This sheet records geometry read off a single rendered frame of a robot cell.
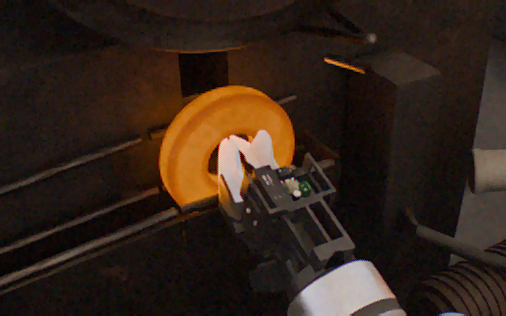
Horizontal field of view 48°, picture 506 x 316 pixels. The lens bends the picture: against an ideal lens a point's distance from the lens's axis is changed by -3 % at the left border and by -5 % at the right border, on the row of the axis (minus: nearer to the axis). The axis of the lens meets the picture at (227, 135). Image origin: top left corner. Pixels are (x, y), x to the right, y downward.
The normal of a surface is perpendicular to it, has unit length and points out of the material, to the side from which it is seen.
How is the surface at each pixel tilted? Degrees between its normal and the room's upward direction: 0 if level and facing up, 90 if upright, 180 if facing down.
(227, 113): 90
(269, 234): 108
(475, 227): 0
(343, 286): 22
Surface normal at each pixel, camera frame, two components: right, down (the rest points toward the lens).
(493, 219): -0.04, -0.87
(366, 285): 0.29, -0.72
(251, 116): 0.44, 0.43
